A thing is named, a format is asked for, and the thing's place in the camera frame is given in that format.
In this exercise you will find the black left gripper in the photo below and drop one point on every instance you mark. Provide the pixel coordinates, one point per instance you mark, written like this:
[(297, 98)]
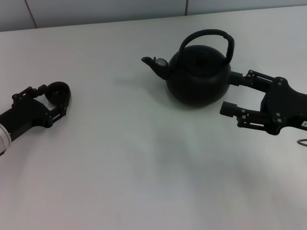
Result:
[(26, 112)]

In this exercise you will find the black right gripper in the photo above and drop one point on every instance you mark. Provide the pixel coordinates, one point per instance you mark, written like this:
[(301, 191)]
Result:
[(280, 107)]

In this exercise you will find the small black teacup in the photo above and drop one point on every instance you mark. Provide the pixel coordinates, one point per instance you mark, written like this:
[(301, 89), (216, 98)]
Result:
[(58, 94)]

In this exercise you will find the black round teapot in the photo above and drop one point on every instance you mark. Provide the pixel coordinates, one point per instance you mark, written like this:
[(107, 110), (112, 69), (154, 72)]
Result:
[(199, 81)]

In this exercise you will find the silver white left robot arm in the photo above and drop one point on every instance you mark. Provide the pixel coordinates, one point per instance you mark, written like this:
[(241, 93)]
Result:
[(3, 141)]

